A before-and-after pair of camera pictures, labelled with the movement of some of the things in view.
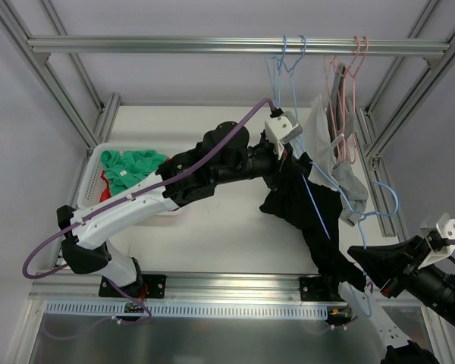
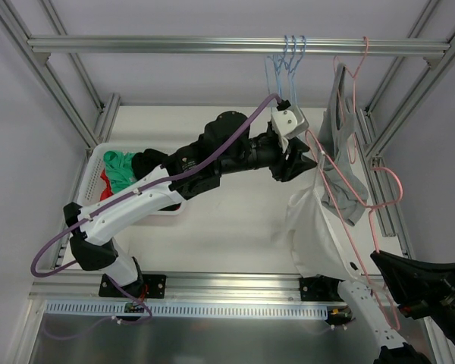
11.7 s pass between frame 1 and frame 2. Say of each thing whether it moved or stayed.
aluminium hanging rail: stayed
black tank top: moved
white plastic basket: stayed
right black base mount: stayed
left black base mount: stayed
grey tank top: stayed
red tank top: stayed
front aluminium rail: stayed
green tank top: stayed
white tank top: moved
